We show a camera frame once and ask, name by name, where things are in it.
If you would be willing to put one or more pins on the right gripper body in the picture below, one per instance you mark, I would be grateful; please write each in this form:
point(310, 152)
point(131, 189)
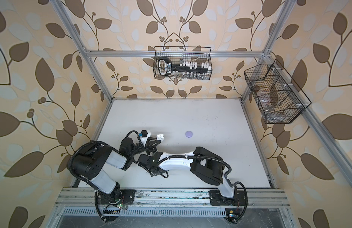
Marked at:
point(151, 174)

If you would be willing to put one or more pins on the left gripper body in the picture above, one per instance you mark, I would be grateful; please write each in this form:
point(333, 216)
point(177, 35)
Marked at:
point(147, 146)

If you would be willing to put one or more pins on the white round charging case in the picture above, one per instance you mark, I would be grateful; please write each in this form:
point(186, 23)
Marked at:
point(160, 137)

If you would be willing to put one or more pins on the purple round charging case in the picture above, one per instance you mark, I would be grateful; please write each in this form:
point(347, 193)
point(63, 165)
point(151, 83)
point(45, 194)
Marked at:
point(189, 134)

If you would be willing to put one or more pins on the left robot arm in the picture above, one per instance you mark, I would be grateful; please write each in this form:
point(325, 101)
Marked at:
point(86, 164)

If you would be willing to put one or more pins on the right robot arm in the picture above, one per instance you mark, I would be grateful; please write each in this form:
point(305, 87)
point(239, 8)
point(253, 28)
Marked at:
point(205, 165)

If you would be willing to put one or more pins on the black tool with white bits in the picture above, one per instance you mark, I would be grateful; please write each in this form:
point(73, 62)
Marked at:
point(166, 67)

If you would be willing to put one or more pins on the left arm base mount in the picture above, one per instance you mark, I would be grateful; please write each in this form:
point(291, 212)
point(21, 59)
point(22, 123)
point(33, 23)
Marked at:
point(109, 206)

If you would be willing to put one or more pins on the black wire basket back wall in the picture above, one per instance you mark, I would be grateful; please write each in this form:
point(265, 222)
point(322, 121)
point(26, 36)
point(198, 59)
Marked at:
point(198, 53)

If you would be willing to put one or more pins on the black wire basket wall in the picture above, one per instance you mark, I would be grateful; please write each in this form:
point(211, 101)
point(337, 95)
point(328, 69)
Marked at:
point(279, 97)
point(198, 53)

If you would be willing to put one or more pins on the aluminium rail front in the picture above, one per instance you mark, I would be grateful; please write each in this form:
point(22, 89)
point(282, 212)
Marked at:
point(172, 197)

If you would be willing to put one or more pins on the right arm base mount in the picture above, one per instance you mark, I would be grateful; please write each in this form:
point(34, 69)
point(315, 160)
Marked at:
point(239, 202)

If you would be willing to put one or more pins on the black wire basket right wall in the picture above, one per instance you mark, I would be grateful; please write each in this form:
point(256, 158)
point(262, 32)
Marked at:
point(279, 97)

